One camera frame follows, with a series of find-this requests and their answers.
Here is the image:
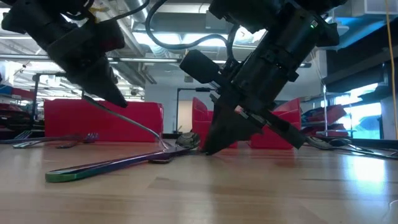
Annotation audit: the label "metal shelf rack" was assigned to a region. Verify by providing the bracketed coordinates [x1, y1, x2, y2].
[322, 83, 355, 138]

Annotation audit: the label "silver spoon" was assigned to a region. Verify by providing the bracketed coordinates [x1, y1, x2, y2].
[81, 95, 201, 151]

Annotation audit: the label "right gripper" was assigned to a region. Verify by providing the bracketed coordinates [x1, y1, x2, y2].
[203, 45, 308, 155]

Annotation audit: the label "silver spiral ceiling duct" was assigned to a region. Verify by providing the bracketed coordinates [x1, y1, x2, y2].
[90, 0, 158, 86]

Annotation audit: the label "long ceiling light bar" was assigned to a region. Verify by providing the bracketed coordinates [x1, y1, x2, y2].
[0, 54, 312, 68]

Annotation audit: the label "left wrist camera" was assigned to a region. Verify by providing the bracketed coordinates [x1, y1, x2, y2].
[90, 18, 126, 55]

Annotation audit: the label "red plastic bin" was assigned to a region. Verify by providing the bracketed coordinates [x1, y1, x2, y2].
[43, 98, 165, 143]
[248, 98, 302, 150]
[192, 96, 239, 149]

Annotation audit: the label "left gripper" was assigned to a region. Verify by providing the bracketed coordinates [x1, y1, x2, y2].
[46, 27, 129, 109]

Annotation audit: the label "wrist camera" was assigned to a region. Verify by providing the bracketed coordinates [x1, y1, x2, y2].
[90, 18, 126, 55]
[179, 49, 220, 84]

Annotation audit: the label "shelf with red bins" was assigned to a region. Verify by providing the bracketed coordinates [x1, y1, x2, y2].
[0, 83, 44, 139]

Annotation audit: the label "stacked red storage bins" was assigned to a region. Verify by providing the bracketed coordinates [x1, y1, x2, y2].
[303, 104, 351, 138]

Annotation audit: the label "rainbow iridescent knife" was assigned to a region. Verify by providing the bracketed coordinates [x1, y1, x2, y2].
[45, 145, 191, 184]

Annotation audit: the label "yellow hanging cable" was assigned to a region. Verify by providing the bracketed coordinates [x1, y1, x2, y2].
[384, 0, 398, 141]

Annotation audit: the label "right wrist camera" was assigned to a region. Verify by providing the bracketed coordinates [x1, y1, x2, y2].
[179, 49, 220, 84]

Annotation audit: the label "bright blue window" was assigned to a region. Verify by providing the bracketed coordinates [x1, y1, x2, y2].
[334, 82, 384, 140]

